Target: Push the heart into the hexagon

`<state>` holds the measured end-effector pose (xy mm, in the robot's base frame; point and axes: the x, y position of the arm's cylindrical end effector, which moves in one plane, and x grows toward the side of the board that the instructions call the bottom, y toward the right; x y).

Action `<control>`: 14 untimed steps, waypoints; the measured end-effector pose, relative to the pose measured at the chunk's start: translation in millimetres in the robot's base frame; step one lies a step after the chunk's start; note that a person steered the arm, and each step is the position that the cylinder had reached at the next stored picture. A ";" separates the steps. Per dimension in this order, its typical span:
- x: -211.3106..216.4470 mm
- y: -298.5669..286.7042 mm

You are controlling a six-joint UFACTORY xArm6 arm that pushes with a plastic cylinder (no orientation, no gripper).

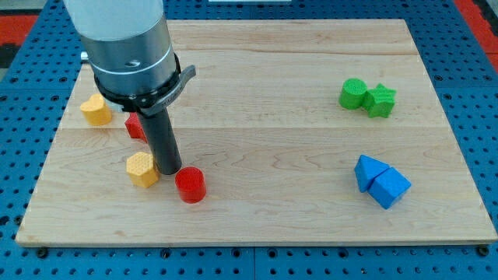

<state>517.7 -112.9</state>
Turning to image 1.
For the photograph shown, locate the blue cube block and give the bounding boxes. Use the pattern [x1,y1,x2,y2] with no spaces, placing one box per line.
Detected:
[367,167,412,209]

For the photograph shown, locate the green cylinder block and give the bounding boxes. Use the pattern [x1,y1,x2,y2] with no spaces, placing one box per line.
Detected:
[338,78,367,110]

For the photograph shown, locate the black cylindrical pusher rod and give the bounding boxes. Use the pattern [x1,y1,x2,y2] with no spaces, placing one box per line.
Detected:
[138,109,182,175]

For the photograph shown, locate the yellow heart block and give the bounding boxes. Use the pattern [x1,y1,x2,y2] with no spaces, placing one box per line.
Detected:
[79,93,112,126]

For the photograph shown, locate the red cylinder block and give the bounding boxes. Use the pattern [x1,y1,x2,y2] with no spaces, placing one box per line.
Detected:
[175,166,206,204]

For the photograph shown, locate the blue triangle block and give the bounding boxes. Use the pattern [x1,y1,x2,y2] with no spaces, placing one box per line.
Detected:
[354,155,390,193]

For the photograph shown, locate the black clamp ring with lever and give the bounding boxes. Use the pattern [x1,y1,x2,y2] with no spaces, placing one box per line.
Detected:
[93,53,197,118]

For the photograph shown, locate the yellow hexagon block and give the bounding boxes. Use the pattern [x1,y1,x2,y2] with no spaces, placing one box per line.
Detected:
[126,152,160,188]

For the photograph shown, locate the red block behind rod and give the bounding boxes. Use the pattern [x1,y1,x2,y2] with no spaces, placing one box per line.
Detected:
[124,113,147,142]

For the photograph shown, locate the green star block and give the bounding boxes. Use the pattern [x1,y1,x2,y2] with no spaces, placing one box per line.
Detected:
[362,83,397,118]

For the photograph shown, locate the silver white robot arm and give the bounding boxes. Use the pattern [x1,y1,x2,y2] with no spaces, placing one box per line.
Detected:
[64,0,177,96]

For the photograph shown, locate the wooden board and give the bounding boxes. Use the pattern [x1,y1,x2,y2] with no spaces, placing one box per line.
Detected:
[16,19,497,247]

